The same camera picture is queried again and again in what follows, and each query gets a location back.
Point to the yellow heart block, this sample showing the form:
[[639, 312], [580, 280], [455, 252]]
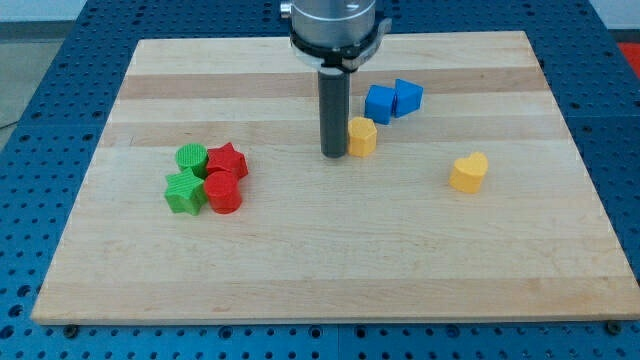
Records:
[[468, 173]]

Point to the blue triangular block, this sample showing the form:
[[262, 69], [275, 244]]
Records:
[[408, 97]]

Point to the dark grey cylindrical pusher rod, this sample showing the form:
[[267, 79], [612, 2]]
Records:
[[334, 102]]

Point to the red cylinder block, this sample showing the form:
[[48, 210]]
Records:
[[223, 193]]

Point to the blue cube block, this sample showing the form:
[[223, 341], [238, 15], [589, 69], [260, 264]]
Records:
[[379, 104]]

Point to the red star block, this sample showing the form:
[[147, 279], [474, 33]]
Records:
[[227, 158]]

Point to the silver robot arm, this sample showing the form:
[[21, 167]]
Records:
[[335, 38]]

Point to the green cylinder block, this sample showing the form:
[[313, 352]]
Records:
[[192, 156]]

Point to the light wooden board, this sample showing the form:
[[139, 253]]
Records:
[[383, 238]]

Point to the green star block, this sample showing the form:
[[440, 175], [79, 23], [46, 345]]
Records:
[[185, 193]]

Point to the yellow hexagon block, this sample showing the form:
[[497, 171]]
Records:
[[362, 137]]

